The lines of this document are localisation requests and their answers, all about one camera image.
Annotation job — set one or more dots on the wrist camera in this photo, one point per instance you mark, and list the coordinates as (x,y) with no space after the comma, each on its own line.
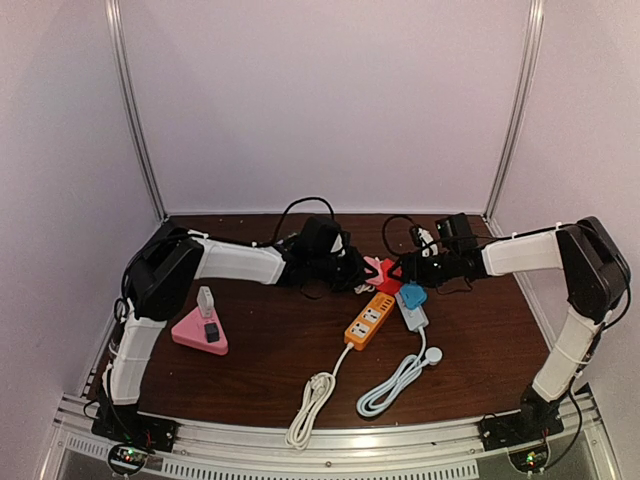
(454,234)
(322,241)

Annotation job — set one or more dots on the aluminium front rail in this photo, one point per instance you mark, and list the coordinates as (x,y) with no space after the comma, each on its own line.
(441,450)

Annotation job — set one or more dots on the blue square plug adapter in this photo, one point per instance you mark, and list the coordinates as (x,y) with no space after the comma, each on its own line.
(413,295)

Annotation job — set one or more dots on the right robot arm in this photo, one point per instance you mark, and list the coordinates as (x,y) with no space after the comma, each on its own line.
(580,259)

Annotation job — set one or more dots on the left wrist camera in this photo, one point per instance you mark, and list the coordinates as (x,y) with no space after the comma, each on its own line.
(322,241)

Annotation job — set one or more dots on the right aluminium post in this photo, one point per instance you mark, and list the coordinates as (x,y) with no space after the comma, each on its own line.
(529,59)

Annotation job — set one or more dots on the left aluminium post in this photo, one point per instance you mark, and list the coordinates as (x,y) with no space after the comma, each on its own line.
(123,71)

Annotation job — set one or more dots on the white charger plug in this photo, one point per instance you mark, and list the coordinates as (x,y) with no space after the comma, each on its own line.
(205,302)

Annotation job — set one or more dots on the pink triangular socket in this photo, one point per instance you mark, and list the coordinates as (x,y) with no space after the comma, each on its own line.
(190,332)

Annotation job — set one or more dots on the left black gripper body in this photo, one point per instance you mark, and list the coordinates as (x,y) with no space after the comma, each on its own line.
(342,277)

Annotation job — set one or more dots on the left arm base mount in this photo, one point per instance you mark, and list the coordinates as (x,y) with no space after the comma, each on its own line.
(125,424)

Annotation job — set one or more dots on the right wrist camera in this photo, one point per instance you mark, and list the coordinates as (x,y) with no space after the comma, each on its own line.
(454,234)

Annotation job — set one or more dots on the orange power strip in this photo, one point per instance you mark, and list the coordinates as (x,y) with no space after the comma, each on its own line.
(365,326)

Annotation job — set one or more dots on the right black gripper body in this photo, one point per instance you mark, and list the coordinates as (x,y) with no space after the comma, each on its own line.
(431,275)

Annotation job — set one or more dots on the aluminium post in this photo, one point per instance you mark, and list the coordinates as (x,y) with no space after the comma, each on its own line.
(529,59)
(123,71)

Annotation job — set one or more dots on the pink square plug adapter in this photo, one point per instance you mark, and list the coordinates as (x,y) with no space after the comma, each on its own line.
(374,270)

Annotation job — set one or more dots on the red cube socket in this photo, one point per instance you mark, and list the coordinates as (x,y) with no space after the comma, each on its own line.
(389,285)

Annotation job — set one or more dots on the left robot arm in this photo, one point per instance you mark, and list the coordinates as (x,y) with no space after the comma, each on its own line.
(156,282)

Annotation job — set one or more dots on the light blue power strip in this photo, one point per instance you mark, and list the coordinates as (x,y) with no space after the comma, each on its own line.
(415,319)

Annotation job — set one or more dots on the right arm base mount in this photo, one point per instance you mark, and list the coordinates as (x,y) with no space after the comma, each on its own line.
(530,423)

